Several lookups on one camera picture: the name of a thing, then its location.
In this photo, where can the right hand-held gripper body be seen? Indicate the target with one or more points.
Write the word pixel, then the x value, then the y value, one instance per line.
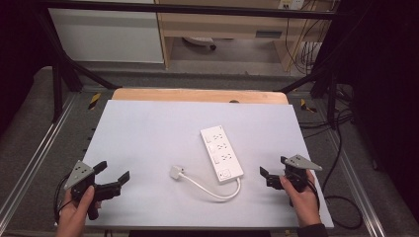
pixel 298 163

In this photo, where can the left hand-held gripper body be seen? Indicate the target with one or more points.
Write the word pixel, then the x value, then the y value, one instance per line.
pixel 78 174

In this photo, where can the white power strip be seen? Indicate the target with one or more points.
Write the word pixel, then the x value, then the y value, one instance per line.
pixel 221 153

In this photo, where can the white plug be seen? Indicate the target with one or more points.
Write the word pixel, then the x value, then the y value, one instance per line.
pixel 176 172

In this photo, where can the person's right hand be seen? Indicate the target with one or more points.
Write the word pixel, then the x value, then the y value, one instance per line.
pixel 304 204

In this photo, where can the person's left hand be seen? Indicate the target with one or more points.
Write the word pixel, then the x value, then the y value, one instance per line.
pixel 73 217

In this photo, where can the yellow black tape marker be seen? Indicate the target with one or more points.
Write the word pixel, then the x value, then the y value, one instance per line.
pixel 307 106
pixel 94 101

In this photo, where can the wooden table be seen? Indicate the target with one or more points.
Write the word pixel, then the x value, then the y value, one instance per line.
pixel 197 95

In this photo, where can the black curtain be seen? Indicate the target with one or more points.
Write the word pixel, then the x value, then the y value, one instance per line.
pixel 385 98
pixel 16 49

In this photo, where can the white cabinet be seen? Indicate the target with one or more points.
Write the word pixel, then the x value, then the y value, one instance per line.
pixel 105 36

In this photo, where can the office chair base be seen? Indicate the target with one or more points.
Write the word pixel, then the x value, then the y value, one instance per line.
pixel 201 41

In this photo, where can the light wooden desk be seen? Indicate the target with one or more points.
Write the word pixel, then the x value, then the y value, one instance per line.
pixel 224 24

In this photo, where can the aluminium rail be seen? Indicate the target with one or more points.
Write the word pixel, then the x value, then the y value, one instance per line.
pixel 359 184
pixel 36 154

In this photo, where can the white wall socket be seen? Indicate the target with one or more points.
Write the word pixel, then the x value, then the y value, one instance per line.
pixel 291 4

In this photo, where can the black metal frame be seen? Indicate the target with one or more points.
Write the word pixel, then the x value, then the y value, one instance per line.
pixel 184 10

